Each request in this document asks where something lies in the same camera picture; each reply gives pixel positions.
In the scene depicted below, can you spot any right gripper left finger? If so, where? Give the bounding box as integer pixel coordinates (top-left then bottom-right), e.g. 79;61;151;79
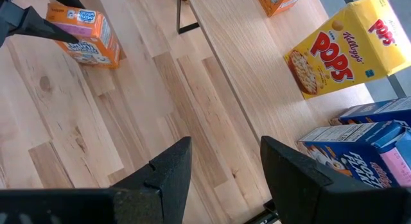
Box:
0;136;193;224

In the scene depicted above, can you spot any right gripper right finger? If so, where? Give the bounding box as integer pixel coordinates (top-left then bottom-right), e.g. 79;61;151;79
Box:
260;136;411;224

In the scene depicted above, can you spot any orange Mini Wheats cereal box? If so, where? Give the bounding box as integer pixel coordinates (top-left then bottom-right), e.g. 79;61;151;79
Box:
254;0;305;18
46;1;122;70

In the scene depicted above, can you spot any blue Frosted Flakes cereal box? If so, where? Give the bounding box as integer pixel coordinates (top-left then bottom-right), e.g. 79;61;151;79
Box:
329;96;411;127
295;119;411;189

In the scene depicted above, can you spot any yellow Corn Pops cereal box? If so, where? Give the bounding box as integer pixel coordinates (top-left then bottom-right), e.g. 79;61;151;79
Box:
283;0;411;101

